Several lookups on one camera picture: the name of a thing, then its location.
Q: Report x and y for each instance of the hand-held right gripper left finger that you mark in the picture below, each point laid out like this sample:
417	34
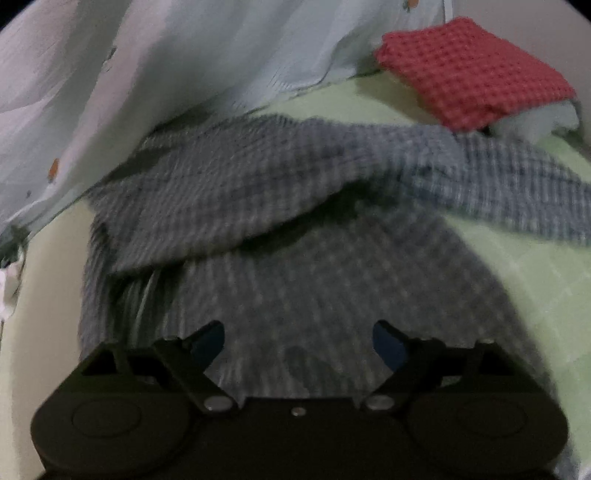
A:
207	345

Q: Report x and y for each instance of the blue plaid shirt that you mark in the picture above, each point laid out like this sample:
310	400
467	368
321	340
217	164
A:
277	184

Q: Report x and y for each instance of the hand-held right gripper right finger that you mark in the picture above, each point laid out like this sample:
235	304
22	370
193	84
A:
388	346

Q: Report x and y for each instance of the light blue carrot-print blanket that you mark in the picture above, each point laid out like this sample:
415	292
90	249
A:
161	60

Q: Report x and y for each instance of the folded white cloth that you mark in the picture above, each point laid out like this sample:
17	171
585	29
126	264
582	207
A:
531	121

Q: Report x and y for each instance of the red waffle cloth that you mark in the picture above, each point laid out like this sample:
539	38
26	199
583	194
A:
471	74

